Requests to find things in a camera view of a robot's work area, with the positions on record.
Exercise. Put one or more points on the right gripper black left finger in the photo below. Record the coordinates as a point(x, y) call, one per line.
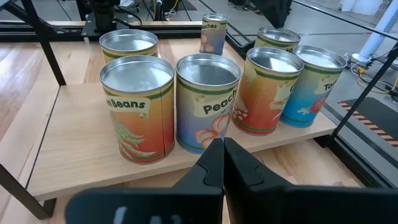
point(186, 205)

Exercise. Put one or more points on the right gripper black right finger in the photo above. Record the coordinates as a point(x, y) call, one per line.
point(280, 205)

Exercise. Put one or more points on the green beans label tin can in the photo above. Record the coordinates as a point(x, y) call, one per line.
point(128, 43)
point(136, 124)

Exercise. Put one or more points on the peaches label tin can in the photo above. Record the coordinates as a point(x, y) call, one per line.
point(202, 102)
point(213, 34)

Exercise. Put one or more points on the orange corn label tin can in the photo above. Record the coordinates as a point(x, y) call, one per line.
point(261, 99)

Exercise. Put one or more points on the blue tomato label tin can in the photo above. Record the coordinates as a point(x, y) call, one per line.
point(311, 93)

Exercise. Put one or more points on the cream green label tin can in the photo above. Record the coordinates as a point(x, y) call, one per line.
point(276, 35)

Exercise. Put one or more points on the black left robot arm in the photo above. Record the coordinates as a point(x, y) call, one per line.
point(104, 15)

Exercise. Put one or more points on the black hazard striped floor mat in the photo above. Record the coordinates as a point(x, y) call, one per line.
point(373, 115)

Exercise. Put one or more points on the white ribbed column stand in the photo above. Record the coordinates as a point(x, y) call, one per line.
point(377, 31)

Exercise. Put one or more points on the white bucket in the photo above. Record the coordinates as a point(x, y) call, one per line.
point(363, 6)

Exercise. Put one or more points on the black aluminium rail frame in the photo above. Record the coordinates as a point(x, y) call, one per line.
point(31, 32)

